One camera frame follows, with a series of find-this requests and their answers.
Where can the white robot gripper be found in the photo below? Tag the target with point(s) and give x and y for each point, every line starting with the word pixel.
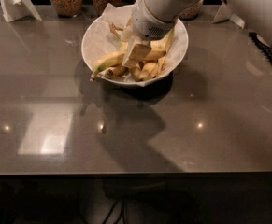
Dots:
pixel 147 22

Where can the long yellow top banana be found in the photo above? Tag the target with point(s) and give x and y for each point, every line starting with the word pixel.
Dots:
pixel 116 57

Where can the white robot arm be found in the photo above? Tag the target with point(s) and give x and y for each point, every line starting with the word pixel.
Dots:
pixel 257 15

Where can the yellow banana centre upright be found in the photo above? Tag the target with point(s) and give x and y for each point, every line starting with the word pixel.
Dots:
pixel 135 72

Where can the small banana lower left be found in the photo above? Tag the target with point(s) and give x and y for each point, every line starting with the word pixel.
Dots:
pixel 117 70

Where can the white ceramic bowl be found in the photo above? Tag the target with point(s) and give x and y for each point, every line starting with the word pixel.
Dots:
pixel 99 44

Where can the yellow banana right side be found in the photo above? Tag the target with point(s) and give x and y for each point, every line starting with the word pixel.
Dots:
pixel 152 64

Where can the white paper bowl liner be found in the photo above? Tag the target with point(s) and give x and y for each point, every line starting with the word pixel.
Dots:
pixel 110 14

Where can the glass jar of grains right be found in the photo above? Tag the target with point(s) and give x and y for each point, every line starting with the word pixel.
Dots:
pixel 192 12

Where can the white folded card right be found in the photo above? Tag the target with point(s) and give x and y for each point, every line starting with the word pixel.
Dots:
pixel 225 13

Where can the white folded card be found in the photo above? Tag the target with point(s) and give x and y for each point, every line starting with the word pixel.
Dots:
pixel 16 9
pixel 225 13

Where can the white folded card left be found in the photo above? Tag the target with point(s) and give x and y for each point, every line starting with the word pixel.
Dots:
pixel 16 9

